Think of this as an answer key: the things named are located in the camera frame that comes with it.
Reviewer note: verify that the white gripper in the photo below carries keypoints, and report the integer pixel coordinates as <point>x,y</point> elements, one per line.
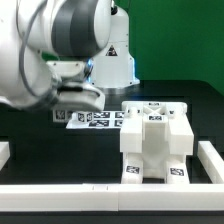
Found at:
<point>76,96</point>

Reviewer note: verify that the white front fence rail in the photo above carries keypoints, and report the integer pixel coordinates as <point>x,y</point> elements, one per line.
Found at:
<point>112,197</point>

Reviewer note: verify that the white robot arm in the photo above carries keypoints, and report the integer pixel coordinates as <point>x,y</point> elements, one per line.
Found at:
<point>63,54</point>

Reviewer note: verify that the white base tag sheet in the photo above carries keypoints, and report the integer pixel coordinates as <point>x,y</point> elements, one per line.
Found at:
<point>101,120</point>

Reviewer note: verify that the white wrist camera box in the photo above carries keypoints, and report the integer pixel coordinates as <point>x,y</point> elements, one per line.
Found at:
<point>67,69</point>

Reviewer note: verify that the white chair back frame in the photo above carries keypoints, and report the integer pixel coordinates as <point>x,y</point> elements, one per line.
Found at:
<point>179,134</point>

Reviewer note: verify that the white left fence rail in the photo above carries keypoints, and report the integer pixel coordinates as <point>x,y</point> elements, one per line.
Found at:
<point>4,153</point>

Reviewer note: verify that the white right fence rail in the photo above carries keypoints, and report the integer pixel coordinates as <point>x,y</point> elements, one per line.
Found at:
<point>211,161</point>

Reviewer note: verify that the white chair seat block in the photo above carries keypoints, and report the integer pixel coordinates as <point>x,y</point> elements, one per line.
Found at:
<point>155,146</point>

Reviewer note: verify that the small white tagged cube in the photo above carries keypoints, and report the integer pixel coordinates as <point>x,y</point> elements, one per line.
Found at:
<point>61,116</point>
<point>85,117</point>

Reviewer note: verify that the white fence rail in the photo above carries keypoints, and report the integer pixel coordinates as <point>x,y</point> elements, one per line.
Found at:
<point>4,153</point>
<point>112,197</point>
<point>211,161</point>

